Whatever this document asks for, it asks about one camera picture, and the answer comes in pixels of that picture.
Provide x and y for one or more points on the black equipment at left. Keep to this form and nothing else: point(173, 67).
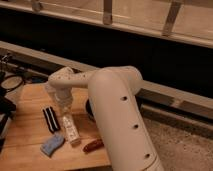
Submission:
point(6, 107)

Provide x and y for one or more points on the round black ring object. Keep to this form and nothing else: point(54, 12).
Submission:
point(12, 82)

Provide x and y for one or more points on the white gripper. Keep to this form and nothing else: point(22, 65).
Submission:
point(63, 97)

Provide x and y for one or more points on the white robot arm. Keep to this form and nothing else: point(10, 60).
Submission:
point(111, 93)

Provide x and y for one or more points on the wooden board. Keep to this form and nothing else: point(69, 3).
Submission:
point(28, 130)

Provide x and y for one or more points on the red brown sausage toy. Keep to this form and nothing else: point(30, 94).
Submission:
point(92, 146)

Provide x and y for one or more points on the black white striped cloth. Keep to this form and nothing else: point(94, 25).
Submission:
point(51, 119)

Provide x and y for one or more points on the dark blue bowl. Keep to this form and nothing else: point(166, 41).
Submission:
point(89, 110)

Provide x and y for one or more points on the white bottle with label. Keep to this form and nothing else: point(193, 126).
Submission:
point(71, 130)

